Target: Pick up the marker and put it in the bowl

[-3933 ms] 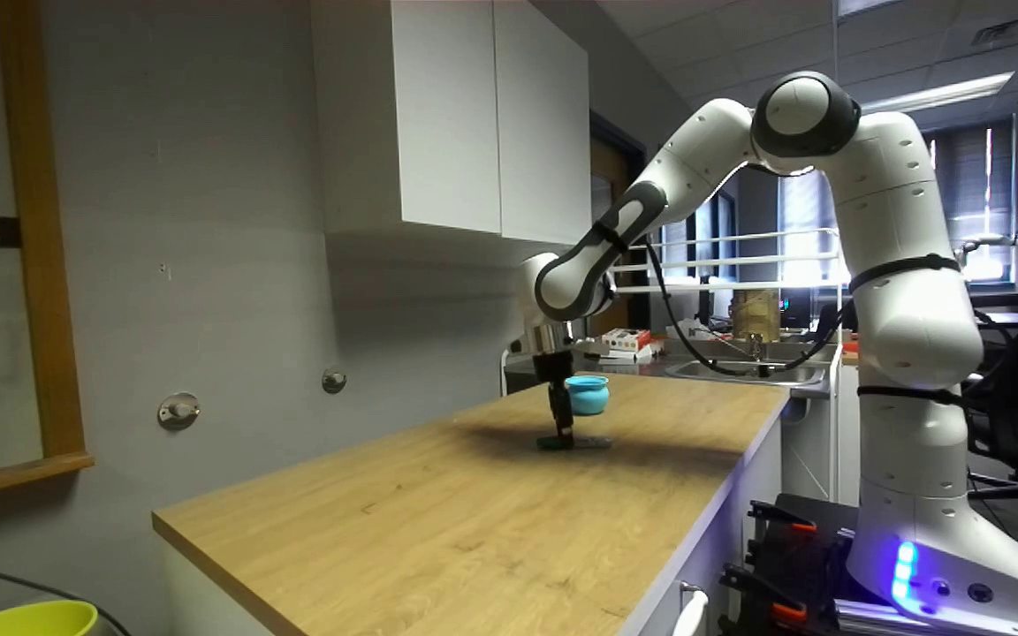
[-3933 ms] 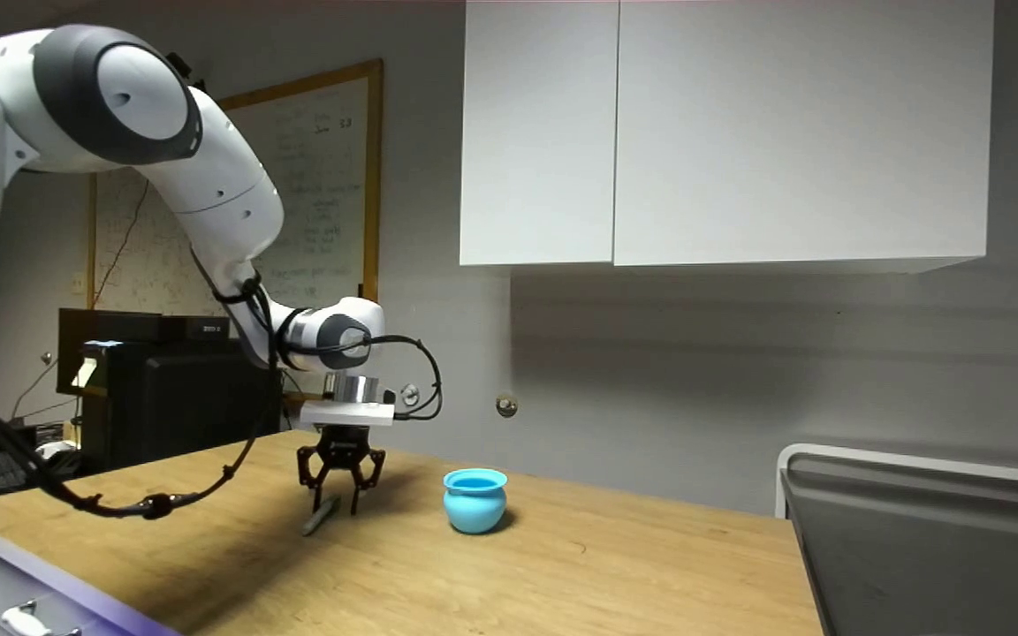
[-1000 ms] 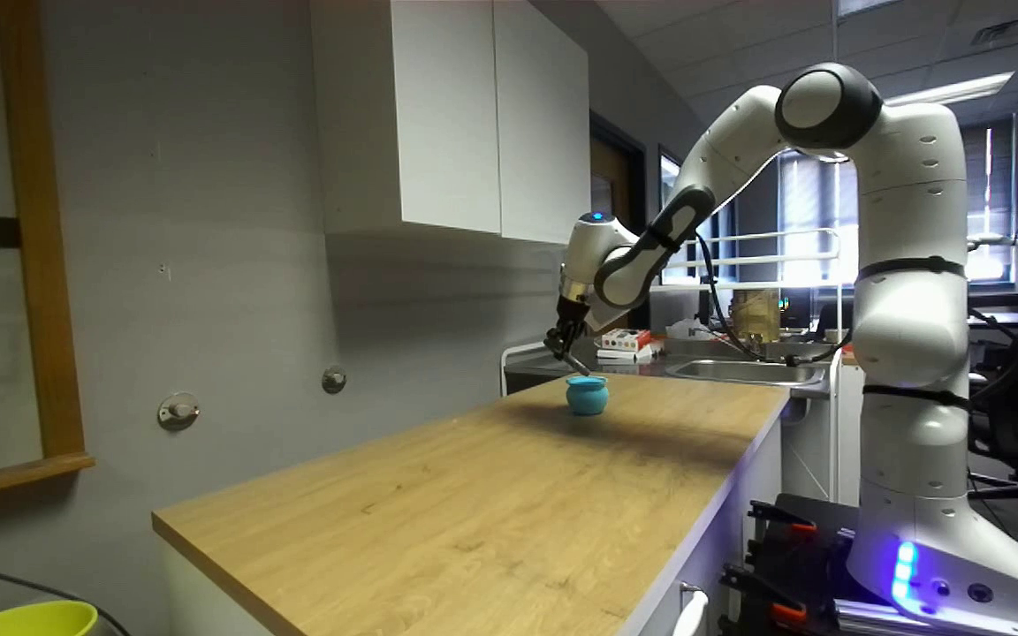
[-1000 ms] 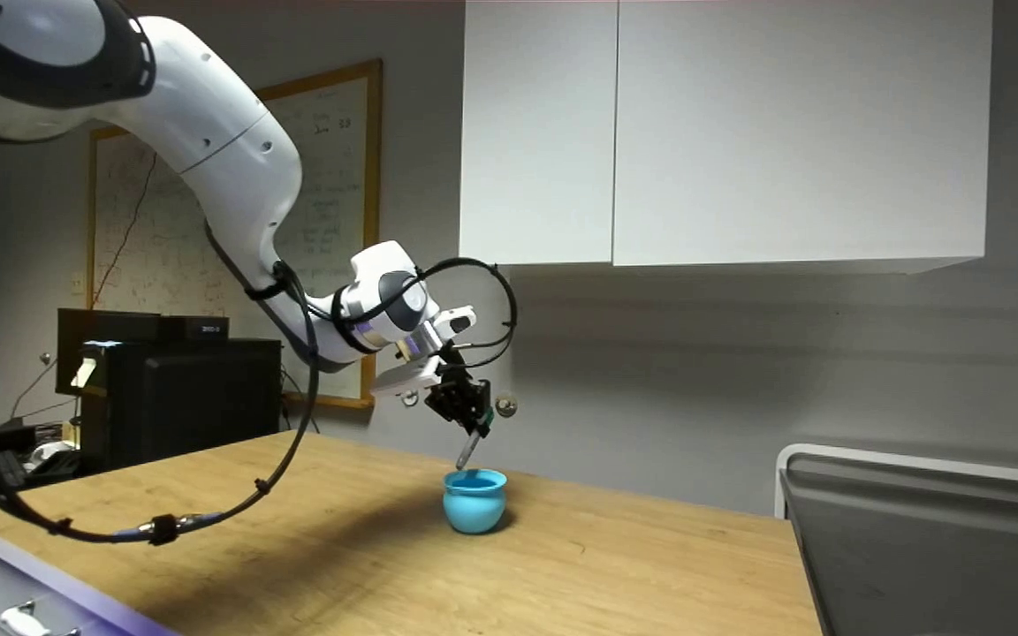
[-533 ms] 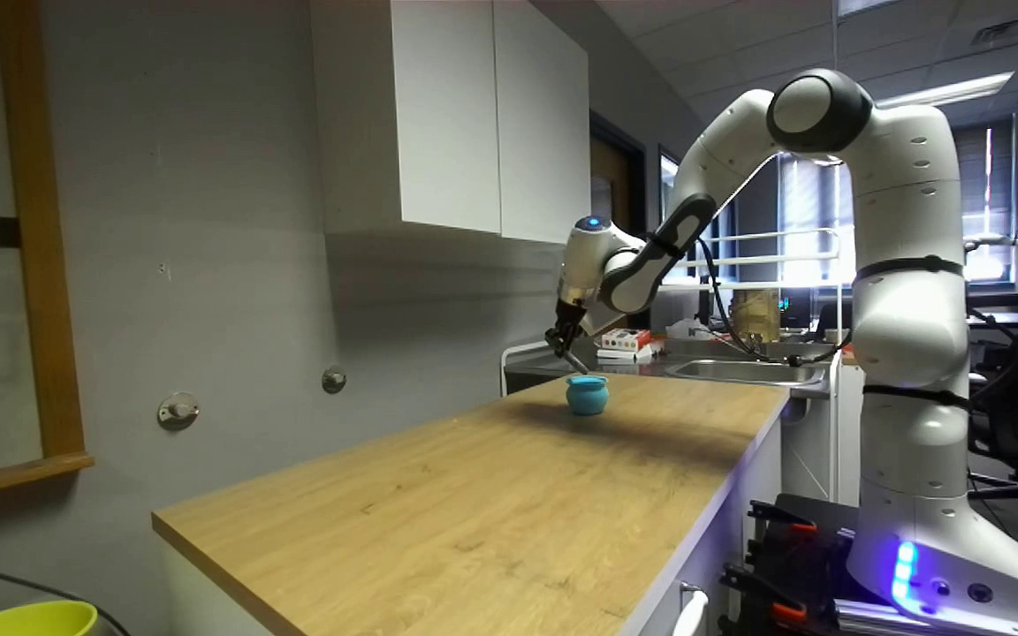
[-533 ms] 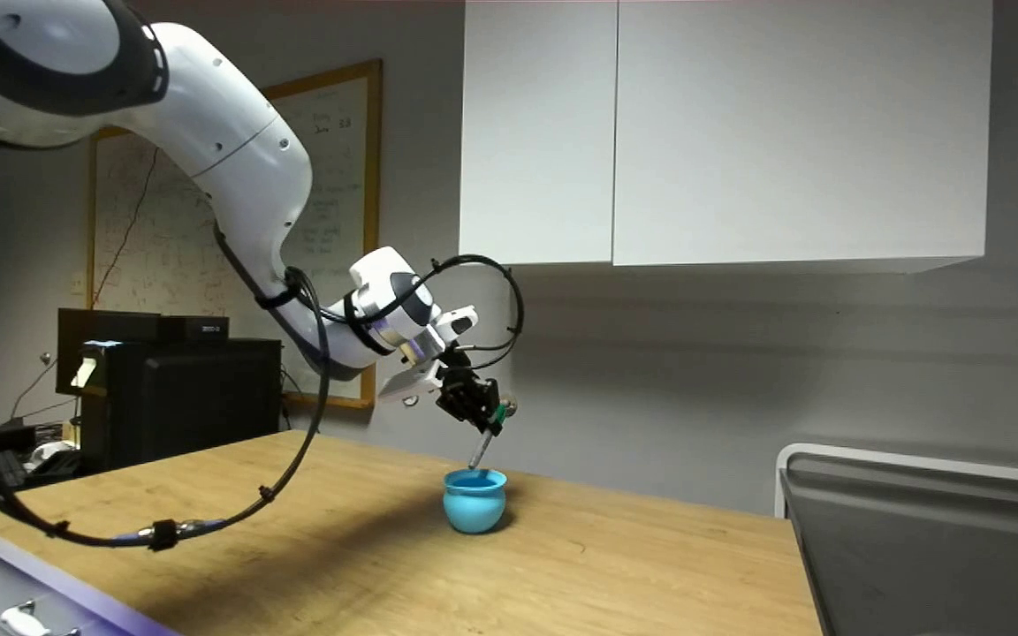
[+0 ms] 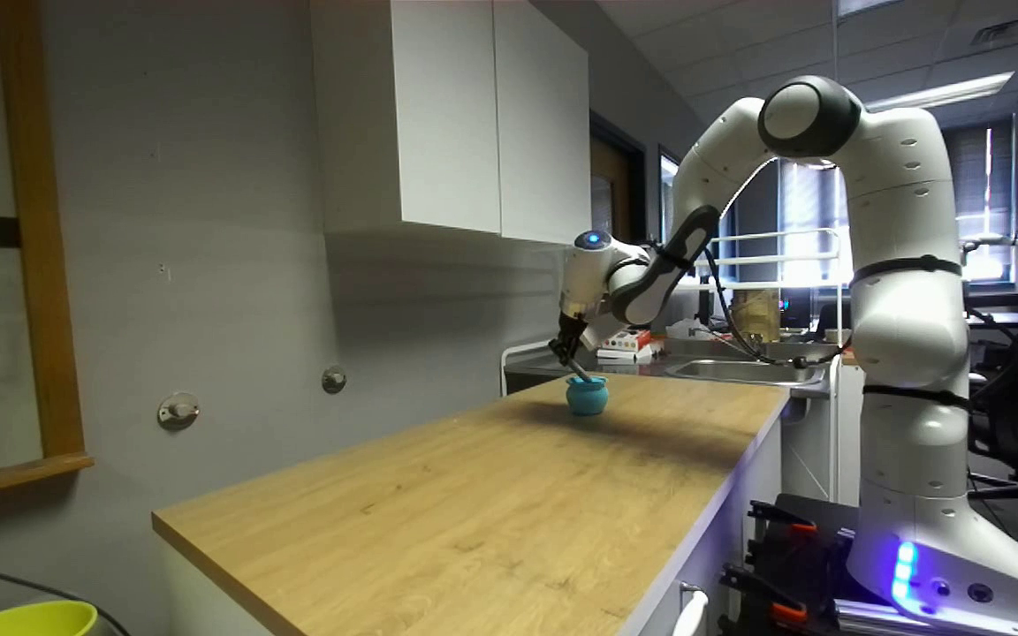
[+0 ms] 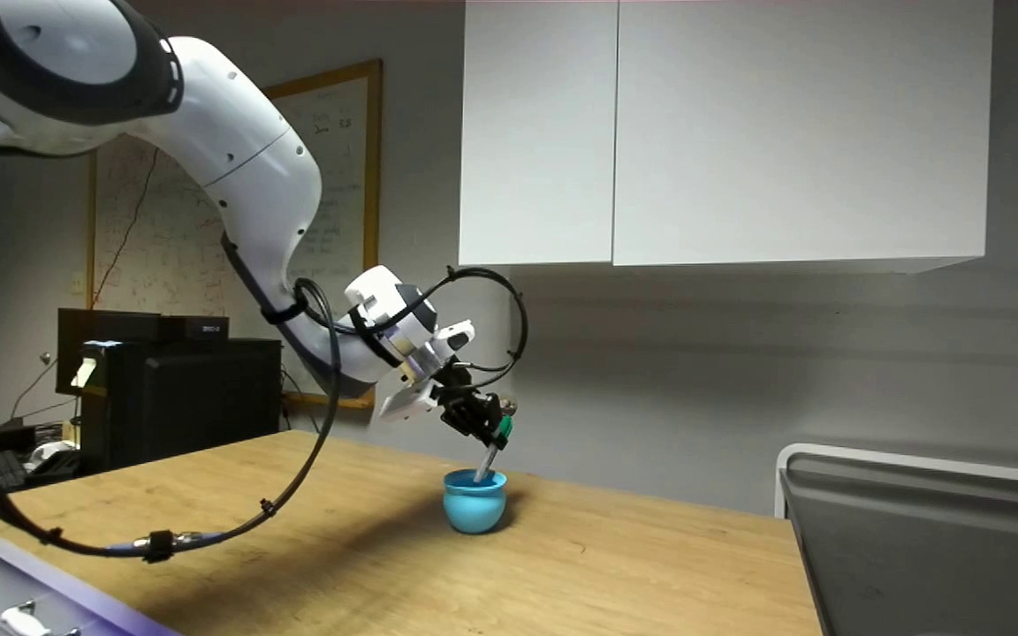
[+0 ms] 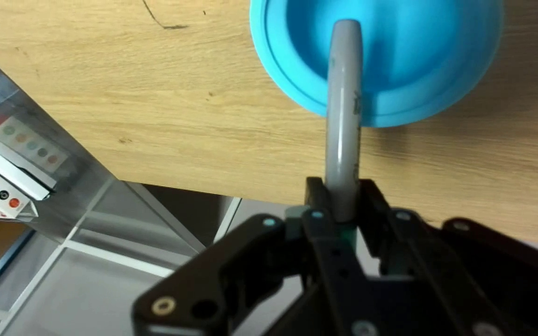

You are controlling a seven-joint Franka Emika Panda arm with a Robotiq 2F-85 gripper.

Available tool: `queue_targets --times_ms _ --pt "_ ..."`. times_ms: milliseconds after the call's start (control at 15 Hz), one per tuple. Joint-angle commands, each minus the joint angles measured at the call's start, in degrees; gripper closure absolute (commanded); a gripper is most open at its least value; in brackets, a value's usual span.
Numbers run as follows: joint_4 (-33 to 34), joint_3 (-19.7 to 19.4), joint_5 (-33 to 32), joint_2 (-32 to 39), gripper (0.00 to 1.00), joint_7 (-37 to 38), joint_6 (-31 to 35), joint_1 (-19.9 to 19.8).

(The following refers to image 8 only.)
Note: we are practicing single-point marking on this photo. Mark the dark flat monitor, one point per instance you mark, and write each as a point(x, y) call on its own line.
point(121, 323)

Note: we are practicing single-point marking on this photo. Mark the white wall cabinet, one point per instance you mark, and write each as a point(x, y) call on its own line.
point(723, 127)

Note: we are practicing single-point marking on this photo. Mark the white marker with green cap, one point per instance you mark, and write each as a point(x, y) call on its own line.
point(494, 454)

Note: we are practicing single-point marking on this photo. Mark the small blue bowl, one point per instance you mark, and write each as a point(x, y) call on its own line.
point(475, 504)

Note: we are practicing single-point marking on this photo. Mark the black computer case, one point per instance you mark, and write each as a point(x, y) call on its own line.
point(185, 393)

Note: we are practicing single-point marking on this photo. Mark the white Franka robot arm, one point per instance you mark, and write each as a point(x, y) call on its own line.
point(228, 153)

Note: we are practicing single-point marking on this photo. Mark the wooden framed whiteboard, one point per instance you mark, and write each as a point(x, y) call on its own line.
point(336, 162)

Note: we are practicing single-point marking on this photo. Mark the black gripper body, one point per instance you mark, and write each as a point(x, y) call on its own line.
point(461, 405)

